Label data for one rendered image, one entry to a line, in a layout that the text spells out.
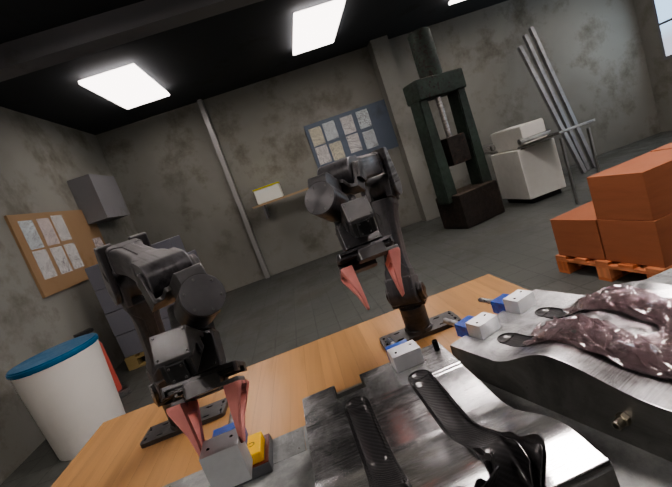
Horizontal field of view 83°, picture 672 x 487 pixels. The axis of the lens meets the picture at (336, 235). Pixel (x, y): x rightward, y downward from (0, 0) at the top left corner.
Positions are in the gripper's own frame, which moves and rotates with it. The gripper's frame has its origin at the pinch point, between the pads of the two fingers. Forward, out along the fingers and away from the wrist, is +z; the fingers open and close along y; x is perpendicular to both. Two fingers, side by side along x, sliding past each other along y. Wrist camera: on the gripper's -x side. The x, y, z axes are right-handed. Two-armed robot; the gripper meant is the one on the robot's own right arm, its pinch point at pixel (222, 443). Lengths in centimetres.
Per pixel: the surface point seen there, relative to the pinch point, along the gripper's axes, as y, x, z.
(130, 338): -176, 371, -117
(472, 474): 25.4, -16.8, 9.7
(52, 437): -178, 238, -34
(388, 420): 21.7, 2.4, 5.6
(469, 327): 43.9, 18.0, -1.5
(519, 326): 52, 16, 2
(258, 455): 0.3, 16.8, 4.7
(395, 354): 27.5, 10.2, -2.0
